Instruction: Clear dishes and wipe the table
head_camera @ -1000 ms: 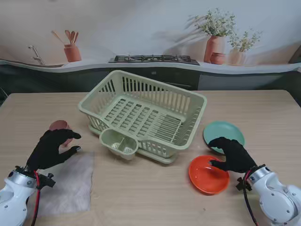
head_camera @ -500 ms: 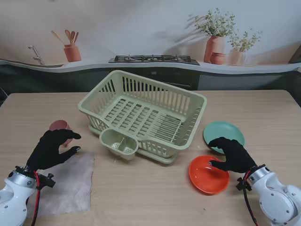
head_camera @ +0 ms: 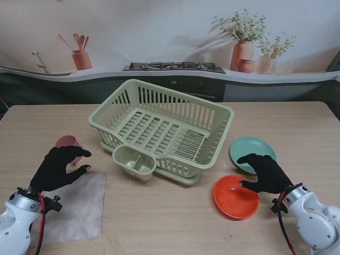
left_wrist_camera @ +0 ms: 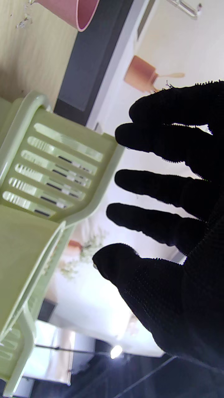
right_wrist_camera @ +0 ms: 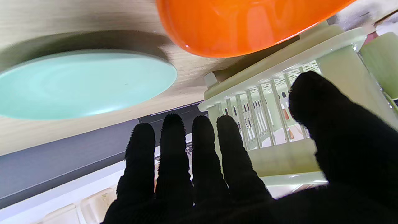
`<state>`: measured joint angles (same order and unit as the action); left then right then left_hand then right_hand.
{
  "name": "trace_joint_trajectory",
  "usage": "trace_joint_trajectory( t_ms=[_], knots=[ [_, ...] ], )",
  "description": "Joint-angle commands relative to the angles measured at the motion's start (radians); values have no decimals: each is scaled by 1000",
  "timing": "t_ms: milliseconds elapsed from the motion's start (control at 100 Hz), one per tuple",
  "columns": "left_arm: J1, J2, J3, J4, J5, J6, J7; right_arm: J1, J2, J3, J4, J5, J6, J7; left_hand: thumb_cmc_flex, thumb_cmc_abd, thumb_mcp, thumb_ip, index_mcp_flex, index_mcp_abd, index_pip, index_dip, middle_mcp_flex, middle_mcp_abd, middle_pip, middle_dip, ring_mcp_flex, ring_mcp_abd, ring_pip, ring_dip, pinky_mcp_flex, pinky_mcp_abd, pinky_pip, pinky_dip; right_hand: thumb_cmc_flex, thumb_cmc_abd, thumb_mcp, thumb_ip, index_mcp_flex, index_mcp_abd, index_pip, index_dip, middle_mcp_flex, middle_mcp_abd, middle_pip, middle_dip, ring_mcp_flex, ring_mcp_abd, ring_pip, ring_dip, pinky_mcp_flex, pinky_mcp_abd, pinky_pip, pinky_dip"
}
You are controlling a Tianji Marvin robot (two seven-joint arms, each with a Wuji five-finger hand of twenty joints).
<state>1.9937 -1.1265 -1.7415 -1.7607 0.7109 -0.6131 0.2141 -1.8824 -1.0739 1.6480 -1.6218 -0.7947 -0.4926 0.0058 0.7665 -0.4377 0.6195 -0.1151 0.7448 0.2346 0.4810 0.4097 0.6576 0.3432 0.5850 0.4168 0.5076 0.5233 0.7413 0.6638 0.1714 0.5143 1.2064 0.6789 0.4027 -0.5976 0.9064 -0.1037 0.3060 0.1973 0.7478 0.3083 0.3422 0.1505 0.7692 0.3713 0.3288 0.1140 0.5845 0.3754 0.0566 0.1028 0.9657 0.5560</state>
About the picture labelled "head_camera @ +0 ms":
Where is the red left arm cable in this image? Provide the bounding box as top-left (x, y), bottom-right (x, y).
top-left (34, 191), bottom-right (46, 255)

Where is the pale green plastic dish rack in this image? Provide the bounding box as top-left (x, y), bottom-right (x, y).
top-left (88, 79), bottom-right (235, 171)

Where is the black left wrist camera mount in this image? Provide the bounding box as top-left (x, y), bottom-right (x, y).
top-left (41, 195), bottom-right (64, 213)

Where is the red black right arm cable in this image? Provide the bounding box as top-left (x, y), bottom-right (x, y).
top-left (270, 190), bottom-right (298, 255)

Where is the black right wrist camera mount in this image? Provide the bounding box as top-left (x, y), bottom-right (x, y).
top-left (270, 198), bottom-right (289, 215)

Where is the pale green cutlery holder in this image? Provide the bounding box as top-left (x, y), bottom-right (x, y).
top-left (112, 144), bottom-right (157, 182)

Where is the printed kitchen backdrop banner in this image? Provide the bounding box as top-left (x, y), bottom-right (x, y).
top-left (0, 0), bottom-right (340, 106)

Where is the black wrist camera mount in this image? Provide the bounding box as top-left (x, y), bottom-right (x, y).
top-left (270, 198), bottom-right (289, 215)
top-left (41, 195), bottom-right (64, 213)

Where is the grey cleaning cloth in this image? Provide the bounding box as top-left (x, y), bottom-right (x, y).
top-left (28, 171), bottom-right (108, 247)

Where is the pink plastic cup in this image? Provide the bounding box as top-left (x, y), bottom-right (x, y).
top-left (55, 135), bottom-right (86, 166)

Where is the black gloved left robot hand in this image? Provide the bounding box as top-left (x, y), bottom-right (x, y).
top-left (28, 145), bottom-right (92, 194)

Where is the orange plastic bowl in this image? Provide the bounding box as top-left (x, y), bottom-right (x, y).
top-left (213, 174), bottom-right (260, 220)

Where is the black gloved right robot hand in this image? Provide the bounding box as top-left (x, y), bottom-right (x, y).
top-left (236, 153), bottom-right (295, 194)

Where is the teal plate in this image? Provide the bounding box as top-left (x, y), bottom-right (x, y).
top-left (229, 137), bottom-right (277, 175)

